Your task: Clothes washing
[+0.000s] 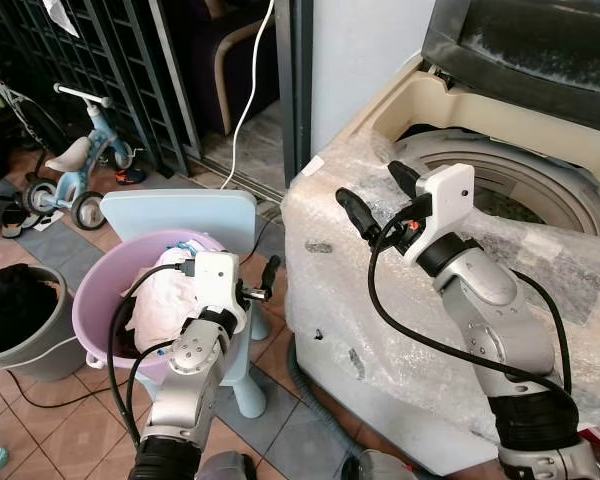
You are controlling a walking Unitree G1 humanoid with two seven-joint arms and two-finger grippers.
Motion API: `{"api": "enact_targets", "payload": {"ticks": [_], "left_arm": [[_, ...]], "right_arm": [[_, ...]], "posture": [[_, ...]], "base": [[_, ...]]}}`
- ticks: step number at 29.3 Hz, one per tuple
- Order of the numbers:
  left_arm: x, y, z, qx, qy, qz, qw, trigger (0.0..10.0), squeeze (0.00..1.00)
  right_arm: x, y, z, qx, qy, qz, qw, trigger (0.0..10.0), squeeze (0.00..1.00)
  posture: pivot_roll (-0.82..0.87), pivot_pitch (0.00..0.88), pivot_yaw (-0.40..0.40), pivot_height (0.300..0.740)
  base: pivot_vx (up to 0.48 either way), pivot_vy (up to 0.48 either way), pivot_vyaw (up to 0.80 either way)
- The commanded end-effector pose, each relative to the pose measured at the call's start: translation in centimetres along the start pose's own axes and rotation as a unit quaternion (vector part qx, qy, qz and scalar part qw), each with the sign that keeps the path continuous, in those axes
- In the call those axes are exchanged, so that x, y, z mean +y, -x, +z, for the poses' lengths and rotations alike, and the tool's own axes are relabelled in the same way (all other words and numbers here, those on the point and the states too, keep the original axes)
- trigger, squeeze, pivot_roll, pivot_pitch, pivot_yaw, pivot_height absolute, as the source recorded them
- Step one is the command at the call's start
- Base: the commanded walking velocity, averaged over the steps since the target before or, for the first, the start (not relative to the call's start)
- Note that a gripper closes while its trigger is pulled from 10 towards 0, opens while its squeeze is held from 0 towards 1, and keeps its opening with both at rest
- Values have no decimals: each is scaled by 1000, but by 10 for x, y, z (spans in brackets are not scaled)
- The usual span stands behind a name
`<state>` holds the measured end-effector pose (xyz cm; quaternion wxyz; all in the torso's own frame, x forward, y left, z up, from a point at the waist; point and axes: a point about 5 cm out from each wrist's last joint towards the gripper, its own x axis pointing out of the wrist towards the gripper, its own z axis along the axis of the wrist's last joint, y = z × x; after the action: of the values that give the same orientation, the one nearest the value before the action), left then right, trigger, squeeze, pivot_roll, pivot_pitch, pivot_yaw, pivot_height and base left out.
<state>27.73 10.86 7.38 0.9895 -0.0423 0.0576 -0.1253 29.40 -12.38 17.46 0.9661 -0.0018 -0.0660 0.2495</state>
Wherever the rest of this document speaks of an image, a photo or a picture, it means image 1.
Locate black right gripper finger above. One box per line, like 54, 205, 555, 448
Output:
336, 187, 383, 241
387, 160, 423, 198

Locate beige top-load washing machine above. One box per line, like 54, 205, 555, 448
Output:
280, 58, 600, 479

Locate black clothes pile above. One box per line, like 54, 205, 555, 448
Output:
0, 265, 64, 354

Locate clear bubble wrap sheet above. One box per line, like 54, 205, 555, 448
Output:
280, 130, 600, 403

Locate pale pink white garment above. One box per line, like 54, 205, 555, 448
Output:
115, 245, 216, 353

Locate light blue plastic stool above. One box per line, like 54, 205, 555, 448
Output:
99, 188, 281, 421

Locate pink plastic basin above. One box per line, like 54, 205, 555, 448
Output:
71, 229, 273, 385

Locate dark grey washer lid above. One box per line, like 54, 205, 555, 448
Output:
420, 0, 600, 137

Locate purple armchair wooden armrest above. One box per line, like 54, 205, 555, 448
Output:
170, 0, 281, 138

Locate grey right robot leg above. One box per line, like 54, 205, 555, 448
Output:
342, 450, 418, 480

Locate grey plastic bucket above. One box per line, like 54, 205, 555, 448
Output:
0, 263, 92, 383

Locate light blue child tricycle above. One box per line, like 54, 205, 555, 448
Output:
20, 84, 147, 233

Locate dark metal grille gate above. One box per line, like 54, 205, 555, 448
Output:
0, 0, 196, 179

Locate white paper sheet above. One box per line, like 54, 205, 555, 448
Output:
42, 0, 82, 39

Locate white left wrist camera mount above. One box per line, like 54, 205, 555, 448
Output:
185, 250, 249, 336

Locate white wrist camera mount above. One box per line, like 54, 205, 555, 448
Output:
185, 250, 249, 336
404, 163, 475, 263

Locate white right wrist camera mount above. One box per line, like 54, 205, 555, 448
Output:
404, 163, 475, 263

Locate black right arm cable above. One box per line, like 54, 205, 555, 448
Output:
366, 205, 573, 401

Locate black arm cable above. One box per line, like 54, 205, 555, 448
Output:
366, 205, 573, 401
106, 260, 197, 451

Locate grey corrugated drain hose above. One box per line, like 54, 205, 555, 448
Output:
283, 340, 367, 477

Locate dark metal door frame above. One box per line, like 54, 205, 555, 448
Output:
275, 0, 314, 189

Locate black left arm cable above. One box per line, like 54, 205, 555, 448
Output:
106, 260, 197, 451

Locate white hanging cable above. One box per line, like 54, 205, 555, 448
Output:
220, 0, 278, 191

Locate thin black floor cable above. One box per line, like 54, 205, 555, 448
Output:
0, 365, 116, 413

